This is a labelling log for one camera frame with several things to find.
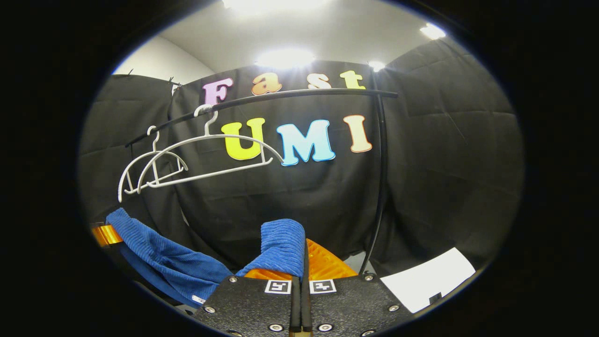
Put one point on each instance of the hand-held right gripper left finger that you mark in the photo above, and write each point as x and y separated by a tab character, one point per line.
248	304

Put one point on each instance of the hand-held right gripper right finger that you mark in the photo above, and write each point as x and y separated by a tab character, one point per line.
351	304

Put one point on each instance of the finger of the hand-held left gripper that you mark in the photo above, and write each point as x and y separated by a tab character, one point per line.
105	235

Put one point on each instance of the white plastic hanger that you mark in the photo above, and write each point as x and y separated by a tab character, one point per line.
206	136
154	142

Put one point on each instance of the black clothes rack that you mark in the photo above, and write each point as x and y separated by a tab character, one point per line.
299	93

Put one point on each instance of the white box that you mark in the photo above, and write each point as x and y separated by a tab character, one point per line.
421	283

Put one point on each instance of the black backdrop cloth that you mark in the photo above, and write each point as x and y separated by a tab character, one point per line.
444	164

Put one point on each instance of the ceiling light panel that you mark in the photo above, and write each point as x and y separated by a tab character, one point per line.
376	66
276	4
432	31
285	58

